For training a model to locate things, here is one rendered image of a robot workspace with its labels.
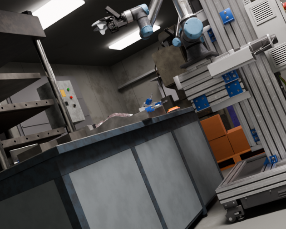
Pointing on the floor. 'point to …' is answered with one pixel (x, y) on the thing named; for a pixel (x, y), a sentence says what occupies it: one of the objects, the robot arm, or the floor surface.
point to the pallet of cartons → (226, 142)
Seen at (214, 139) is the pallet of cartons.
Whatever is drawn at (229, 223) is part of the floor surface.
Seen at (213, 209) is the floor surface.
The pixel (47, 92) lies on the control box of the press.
